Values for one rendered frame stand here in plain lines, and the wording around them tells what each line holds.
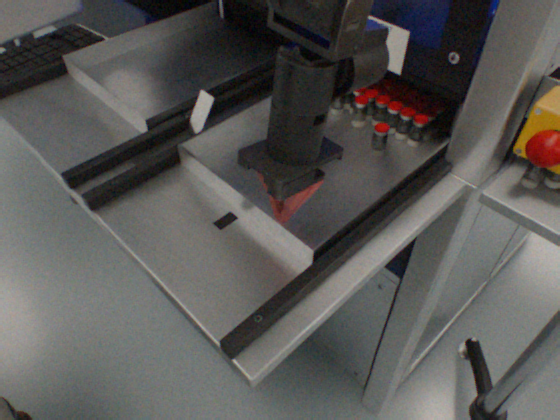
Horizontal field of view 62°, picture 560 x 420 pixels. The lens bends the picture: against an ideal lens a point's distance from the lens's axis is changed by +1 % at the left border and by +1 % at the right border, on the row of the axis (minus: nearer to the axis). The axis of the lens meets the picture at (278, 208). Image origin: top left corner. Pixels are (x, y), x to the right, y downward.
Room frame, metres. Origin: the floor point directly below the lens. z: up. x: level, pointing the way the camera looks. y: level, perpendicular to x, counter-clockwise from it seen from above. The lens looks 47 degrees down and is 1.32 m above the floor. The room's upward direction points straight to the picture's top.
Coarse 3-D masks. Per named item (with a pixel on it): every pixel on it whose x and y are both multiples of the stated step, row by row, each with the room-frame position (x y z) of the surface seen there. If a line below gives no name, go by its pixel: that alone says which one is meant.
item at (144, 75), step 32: (128, 32) 0.84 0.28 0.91; (160, 32) 0.88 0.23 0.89; (192, 32) 0.91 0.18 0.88; (224, 32) 0.91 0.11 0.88; (96, 64) 0.78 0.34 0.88; (128, 64) 0.78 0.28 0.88; (160, 64) 0.78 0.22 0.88; (192, 64) 0.78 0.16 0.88; (224, 64) 0.78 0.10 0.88; (256, 64) 0.78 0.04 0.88; (128, 96) 0.67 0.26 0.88; (160, 96) 0.67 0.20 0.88; (192, 96) 0.62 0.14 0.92
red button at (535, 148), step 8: (536, 136) 0.40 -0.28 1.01; (544, 136) 0.39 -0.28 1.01; (552, 136) 0.39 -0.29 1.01; (528, 144) 0.40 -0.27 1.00; (536, 144) 0.39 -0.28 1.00; (544, 144) 0.39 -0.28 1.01; (552, 144) 0.38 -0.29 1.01; (528, 152) 0.40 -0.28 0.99; (536, 152) 0.39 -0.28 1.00; (544, 152) 0.38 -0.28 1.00; (552, 152) 0.38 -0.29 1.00; (536, 160) 0.39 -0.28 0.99; (544, 160) 0.38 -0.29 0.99; (552, 160) 0.38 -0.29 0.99
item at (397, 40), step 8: (368, 16) 0.61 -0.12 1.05; (384, 24) 0.59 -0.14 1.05; (392, 32) 0.58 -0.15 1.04; (400, 32) 0.57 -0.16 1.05; (408, 32) 0.56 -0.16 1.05; (392, 40) 0.57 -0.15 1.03; (400, 40) 0.57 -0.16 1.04; (392, 48) 0.57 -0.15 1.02; (400, 48) 0.56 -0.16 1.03; (392, 56) 0.57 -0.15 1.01; (400, 56) 0.56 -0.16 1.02; (392, 64) 0.57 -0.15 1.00; (400, 64) 0.56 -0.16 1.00; (400, 72) 0.56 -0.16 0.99
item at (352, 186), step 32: (224, 128) 0.56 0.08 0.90; (256, 128) 0.59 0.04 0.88; (352, 128) 0.59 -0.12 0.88; (192, 160) 0.48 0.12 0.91; (224, 160) 0.51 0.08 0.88; (352, 160) 0.51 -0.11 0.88; (384, 160) 0.51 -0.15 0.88; (416, 160) 0.51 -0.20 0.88; (224, 192) 0.43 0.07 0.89; (256, 192) 0.44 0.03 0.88; (320, 192) 0.44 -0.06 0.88; (352, 192) 0.44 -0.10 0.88; (384, 192) 0.41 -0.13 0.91; (256, 224) 0.39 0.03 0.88; (288, 224) 0.38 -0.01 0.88; (320, 224) 0.38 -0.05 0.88; (352, 224) 0.36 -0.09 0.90; (320, 256) 0.33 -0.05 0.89
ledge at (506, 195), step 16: (528, 160) 0.51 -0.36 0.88; (512, 176) 0.48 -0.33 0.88; (496, 192) 0.44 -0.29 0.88; (512, 192) 0.44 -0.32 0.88; (528, 192) 0.44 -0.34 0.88; (544, 192) 0.44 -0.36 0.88; (496, 208) 0.43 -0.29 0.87; (512, 208) 0.42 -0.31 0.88; (528, 208) 0.41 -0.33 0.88; (544, 208) 0.41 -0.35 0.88; (528, 224) 0.40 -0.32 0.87; (544, 224) 0.39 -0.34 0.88
